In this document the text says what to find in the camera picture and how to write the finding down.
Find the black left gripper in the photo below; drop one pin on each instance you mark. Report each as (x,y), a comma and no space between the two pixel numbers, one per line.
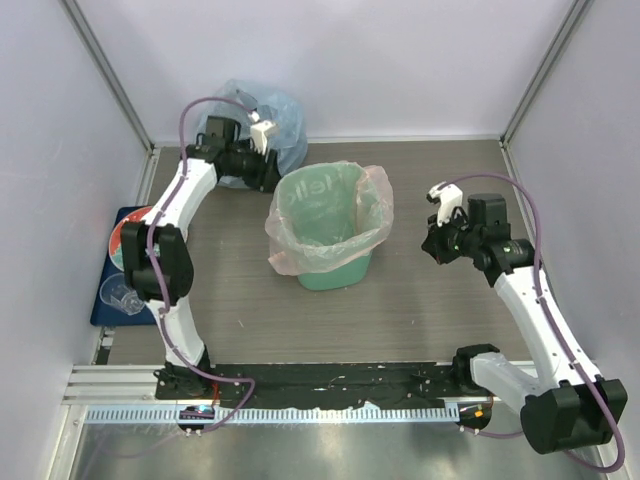
(268,173)

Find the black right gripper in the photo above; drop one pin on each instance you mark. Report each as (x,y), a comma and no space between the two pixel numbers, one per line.
(433,243)

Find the pink plastic trash bag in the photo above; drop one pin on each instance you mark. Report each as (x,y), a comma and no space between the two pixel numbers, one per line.
(320,220)

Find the green plastic trash bin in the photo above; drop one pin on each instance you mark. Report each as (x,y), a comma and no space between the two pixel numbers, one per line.
(325,225)

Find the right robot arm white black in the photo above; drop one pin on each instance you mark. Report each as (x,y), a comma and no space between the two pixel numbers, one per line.
(567,404)

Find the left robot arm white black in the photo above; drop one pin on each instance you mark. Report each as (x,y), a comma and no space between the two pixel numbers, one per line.
(156,260)

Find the blue plastic bag with trash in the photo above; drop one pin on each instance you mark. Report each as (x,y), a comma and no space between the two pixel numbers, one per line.
(271,103)

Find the floral red teal plate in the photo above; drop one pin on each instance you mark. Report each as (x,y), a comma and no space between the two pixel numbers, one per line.
(137,214)

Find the clear plastic cup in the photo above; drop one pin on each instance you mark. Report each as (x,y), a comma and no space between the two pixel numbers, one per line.
(114,292)

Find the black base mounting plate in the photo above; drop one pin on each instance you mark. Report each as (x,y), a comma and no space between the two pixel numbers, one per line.
(330,386)

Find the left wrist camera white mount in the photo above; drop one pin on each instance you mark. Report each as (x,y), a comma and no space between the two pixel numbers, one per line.
(261,131)

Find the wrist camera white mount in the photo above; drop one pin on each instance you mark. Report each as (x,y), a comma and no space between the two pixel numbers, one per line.
(448,197)
(261,131)

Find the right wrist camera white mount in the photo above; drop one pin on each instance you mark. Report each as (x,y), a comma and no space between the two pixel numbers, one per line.
(448,197)

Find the aluminium frame post back left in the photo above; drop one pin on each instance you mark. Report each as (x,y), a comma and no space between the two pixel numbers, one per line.
(97,54)

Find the aluminium frame post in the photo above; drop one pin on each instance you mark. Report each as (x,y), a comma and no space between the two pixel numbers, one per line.
(570,23)
(97,54)

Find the aluminium frame post back right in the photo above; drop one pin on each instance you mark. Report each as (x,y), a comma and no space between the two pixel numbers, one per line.
(570,23)

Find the white slotted cable duct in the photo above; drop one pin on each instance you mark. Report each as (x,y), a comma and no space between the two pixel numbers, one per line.
(189,414)

